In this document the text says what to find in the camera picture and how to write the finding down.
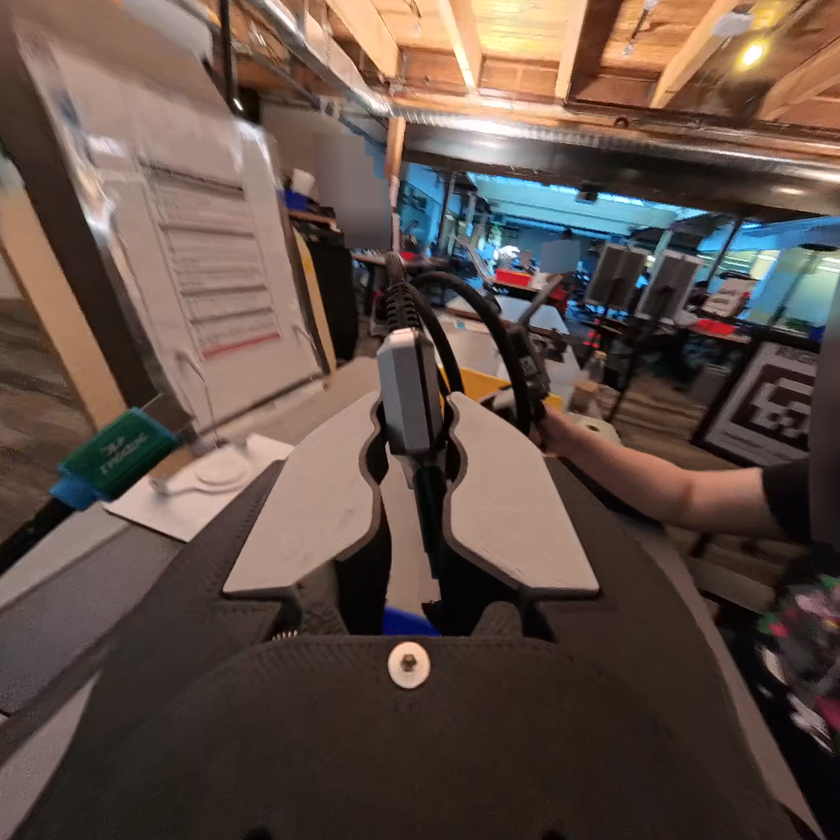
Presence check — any black hdmi adapter box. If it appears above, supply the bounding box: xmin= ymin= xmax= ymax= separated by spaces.
xmin=507 ymin=325 xmax=552 ymax=422

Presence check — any person's right forearm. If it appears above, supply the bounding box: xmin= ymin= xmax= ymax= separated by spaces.
xmin=564 ymin=420 xmax=775 ymax=542

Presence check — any framed black white marker print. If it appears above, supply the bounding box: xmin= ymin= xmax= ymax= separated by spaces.
xmin=692 ymin=340 xmax=821 ymax=468

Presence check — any blue plastic bin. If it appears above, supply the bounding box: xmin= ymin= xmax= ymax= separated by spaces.
xmin=382 ymin=605 xmax=442 ymax=636

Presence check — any grey hdmi switch adapter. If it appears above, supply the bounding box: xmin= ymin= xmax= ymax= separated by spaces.
xmin=376 ymin=328 xmax=445 ymax=463

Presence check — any grey panel stand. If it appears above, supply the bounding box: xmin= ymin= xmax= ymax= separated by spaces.
xmin=635 ymin=252 xmax=702 ymax=321
xmin=584 ymin=244 xmax=649 ymax=311

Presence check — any person's right hand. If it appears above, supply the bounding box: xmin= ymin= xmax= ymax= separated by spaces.
xmin=535 ymin=403 xmax=581 ymax=460

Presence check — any printed instruction sheet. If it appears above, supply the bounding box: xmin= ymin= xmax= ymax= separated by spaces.
xmin=26 ymin=20 xmax=326 ymax=431

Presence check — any wooden support post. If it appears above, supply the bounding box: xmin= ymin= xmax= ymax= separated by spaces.
xmin=384 ymin=117 xmax=408 ymax=198

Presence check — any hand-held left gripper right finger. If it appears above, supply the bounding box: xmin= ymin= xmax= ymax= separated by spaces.
xmin=440 ymin=392 xmax=601 ymax=635

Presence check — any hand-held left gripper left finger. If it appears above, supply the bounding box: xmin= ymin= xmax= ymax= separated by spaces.
xmin=223 ymin=392 xmax=395 ymax=636

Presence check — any yellow plastic bin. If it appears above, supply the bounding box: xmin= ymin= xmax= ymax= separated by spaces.
xmin=456 ymin=366 xmax=567 ymax=416

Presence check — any glass jar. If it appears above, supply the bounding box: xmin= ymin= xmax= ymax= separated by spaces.
xmin=567 ymin=351 xmax=608 ymax=416

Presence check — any thick smooth black cable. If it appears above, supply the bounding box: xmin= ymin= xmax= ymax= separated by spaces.
xmin=382 ymin=251 xmax=547 ymax=435

